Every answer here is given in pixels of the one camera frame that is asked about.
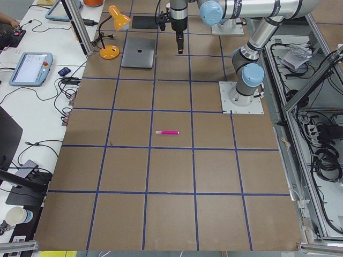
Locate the white paper cup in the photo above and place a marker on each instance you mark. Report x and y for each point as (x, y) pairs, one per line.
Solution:
(18, 215)

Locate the black monitor stand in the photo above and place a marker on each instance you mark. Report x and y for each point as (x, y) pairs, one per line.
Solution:
(29, 191)

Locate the aluminium frame post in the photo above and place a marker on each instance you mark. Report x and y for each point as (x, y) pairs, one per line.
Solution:
(78, 26)

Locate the dark blue checkered pouch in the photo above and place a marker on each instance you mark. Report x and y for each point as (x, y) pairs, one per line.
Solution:
(64, 71)

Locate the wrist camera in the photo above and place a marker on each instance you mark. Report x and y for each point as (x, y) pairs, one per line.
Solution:
(162, 19)

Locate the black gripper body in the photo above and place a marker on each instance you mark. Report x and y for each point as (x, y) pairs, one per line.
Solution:
(178, 25)

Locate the grey closed laptop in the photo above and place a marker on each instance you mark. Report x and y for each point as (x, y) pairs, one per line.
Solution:
(138, 53)

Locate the pink highlighter pen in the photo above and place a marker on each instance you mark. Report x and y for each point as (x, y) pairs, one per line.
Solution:
(165, 132)

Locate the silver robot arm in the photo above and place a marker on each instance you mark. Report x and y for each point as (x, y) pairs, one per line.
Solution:
(250, 75)
(178, 13)

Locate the orange cylindrical container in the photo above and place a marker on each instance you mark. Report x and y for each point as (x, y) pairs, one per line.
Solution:
(93, 3)

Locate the black mousepad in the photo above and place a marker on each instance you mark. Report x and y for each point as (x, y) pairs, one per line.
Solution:
(144, 22)

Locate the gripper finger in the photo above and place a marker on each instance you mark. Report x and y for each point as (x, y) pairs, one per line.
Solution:
(180, 42)

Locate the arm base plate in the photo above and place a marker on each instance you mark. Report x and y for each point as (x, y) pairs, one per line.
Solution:
(229, 27)
(234, 103)

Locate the blue teach pendant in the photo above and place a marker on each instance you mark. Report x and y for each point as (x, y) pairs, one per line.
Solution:
(32, 69)
(57, 12)

